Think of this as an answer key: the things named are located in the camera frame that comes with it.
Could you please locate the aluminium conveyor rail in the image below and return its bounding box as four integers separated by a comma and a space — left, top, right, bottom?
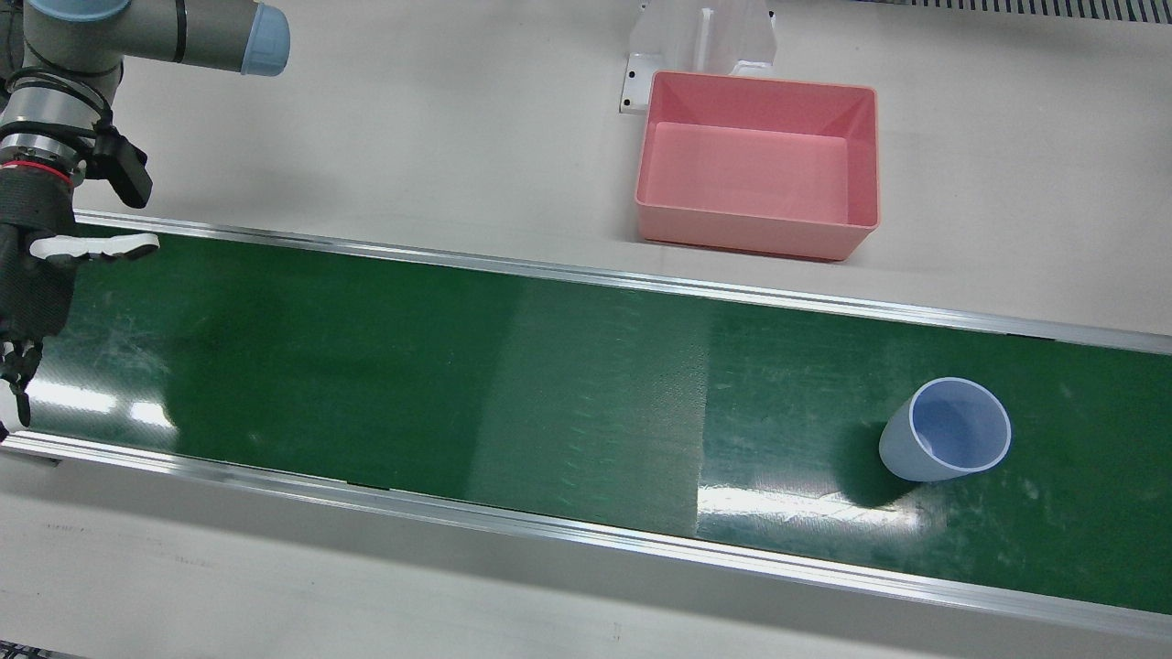
73, 209, 1172, 356
0, 430, 1172, 642

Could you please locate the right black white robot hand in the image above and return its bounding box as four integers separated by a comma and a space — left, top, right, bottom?
0, 163, 161, 442

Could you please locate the pink plastic box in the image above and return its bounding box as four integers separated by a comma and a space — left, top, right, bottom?
635, 70, 881, 263

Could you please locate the white metal bracket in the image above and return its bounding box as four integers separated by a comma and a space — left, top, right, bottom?
619, 0, 777, 115

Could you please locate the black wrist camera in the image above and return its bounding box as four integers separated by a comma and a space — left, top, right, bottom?
87, 128, 154, 210

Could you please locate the translucent pale blue cup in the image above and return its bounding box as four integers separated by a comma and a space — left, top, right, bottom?
878, 376, 1013, 483

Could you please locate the green conveyor belt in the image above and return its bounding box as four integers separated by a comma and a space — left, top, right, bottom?
0, 220, 1172, 616

